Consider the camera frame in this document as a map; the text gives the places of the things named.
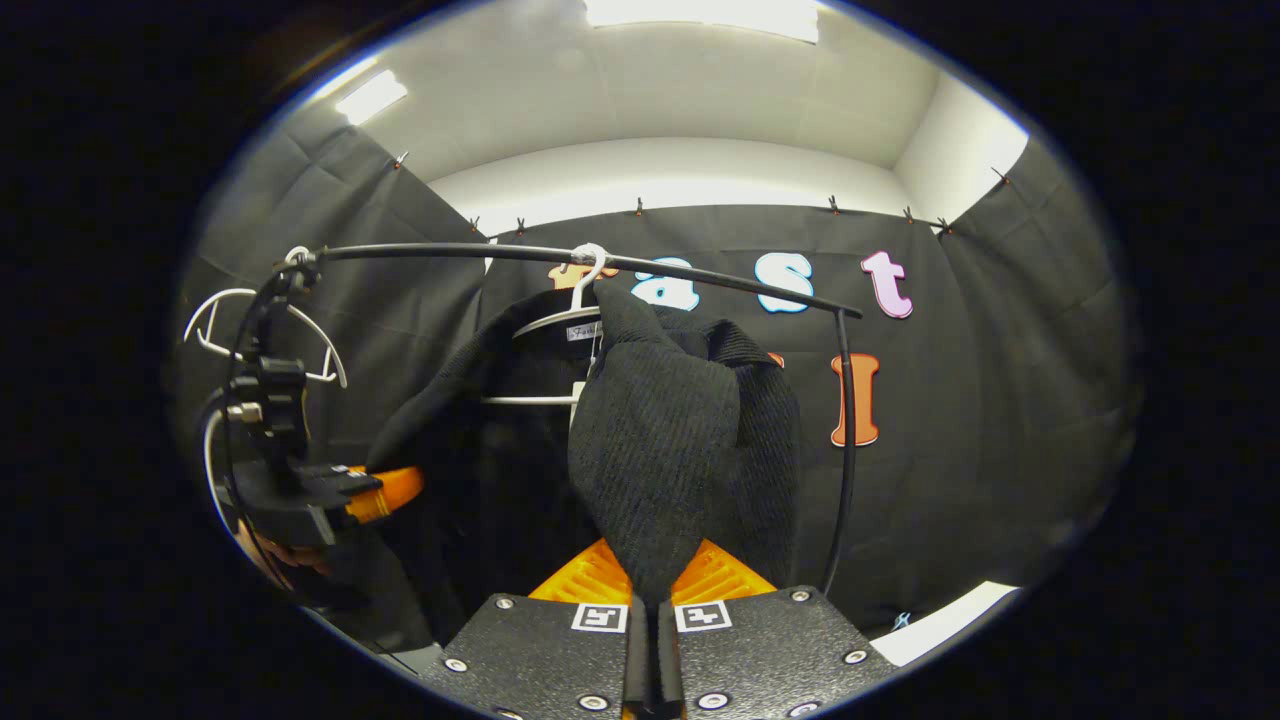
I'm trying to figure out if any long ceiling light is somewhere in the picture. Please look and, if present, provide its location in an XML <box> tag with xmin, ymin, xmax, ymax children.
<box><xmin>585</xmin><ymin>0</ymin><xmax>821</xmax><ymax>43</ymax></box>

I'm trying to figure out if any white cable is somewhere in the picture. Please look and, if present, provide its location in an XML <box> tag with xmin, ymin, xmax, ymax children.
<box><xmin>203</xmin><ymin>408</ymin><xmax>241</xmax><ymax>531</ymax></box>

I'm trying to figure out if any black backdrop cloth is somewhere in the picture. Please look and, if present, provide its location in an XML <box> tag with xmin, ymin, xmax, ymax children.
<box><xmin>170</xmin><ymin>100</ymin><xmax>1141</xmax><ymax>651</ymax></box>

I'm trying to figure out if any small ceiling light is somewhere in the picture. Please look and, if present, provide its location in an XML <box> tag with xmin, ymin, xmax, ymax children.
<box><xmin>335</xmin><ymin>70</ymin><xmax>409</xmax><ymax>126</ymax></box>

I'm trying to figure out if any black jacket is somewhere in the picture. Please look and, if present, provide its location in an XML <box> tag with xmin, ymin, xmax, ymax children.
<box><xmin>365</xmin><ymin>285</ymin><xmax>801</xmax><ymax>651</ymax></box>

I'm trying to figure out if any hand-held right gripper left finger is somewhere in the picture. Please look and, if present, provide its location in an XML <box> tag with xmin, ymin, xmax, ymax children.
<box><xmin>420</xmin><ymin>540</ymin><xmax>657</xmax><ymax>720</ymax></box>

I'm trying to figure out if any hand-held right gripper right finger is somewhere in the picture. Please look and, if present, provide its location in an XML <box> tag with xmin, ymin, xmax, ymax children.
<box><xmin>655</xmin><ymin>540</ymin><xmax>901</xmax><ymax>720</ymax></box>

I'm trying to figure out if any white plastic hanger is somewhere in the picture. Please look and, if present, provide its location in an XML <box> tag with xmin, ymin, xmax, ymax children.
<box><xmin>183</xmin><ymin>245</ymin><xmax>349</xmax><ymax>389</ymax></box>
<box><xmin>480</xmin><ymin>243</ymin><xmax>611</xmax><ymax>406</ymax></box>

